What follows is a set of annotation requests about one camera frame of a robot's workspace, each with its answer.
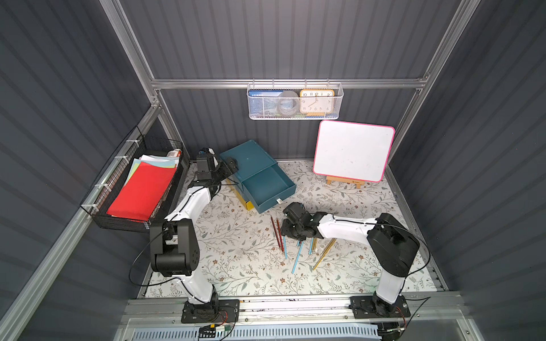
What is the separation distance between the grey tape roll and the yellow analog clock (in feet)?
0.09

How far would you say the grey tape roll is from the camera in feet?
2.87

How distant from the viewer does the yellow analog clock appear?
2.92 feet
